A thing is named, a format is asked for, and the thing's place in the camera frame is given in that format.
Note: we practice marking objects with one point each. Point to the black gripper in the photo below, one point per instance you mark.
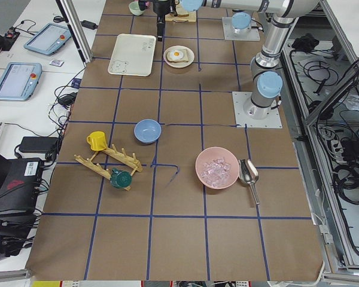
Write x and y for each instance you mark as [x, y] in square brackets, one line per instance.
[160, 8]

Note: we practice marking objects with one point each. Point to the bread slice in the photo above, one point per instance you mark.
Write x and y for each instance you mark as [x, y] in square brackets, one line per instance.
[184, 60]
[181, 12]

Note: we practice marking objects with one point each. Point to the white round plate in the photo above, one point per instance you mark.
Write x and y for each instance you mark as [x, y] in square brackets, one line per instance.
[190, 53]

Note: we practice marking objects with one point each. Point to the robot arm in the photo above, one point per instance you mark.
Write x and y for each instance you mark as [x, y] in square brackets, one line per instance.
[242, 19]
[267, 83]

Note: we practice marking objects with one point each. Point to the bread slice under egg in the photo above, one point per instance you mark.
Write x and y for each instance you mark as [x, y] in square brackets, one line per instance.
[184, 60]

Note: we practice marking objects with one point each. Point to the green bowl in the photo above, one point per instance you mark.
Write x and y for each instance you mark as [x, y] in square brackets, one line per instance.
[134, 8]

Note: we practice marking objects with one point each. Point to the wooden cutting board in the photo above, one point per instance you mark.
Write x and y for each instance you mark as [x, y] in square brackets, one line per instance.
[172, 16]

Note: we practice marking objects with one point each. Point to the fried egg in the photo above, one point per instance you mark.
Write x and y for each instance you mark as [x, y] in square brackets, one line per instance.
[175, 55]

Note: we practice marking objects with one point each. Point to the white rectangular tray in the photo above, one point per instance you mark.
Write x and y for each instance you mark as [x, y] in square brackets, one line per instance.
[132, 55]

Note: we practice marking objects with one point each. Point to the blue bowl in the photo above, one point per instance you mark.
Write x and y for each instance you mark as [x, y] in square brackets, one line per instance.
[147, 131]

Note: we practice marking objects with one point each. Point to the far teach pendant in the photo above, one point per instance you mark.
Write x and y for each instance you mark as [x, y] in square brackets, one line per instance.
[49, 39]

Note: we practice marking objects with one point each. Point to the teach pendant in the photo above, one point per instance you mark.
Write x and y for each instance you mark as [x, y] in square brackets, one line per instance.
[49, 39]
[19, 81]

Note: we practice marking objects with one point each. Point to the yellow mug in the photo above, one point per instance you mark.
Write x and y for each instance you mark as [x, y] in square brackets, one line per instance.
[97, 141]

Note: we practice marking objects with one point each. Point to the near teach pendant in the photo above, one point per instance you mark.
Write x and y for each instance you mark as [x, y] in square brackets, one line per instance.
[19, 81]

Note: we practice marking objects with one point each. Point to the pink bowl with ice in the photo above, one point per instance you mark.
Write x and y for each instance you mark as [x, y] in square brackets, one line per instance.
[217, 167]

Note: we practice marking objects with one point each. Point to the green mug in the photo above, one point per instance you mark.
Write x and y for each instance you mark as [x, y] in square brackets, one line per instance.
[120, 178]

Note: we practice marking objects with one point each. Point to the metal scoop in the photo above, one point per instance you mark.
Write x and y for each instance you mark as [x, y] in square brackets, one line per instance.
[248, 175]

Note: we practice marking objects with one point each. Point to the black power adapter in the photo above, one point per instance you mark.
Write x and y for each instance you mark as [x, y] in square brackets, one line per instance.
[31, 144]

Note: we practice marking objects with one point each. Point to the black computer box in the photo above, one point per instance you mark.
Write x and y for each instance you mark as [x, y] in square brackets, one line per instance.
[19, 179]

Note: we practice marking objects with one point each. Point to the aluminium frame post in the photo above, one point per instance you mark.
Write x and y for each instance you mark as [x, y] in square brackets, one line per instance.
[70, 17]

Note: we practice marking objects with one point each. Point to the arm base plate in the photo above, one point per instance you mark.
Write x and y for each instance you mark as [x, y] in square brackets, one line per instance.
[230, 33]
[250, 116]

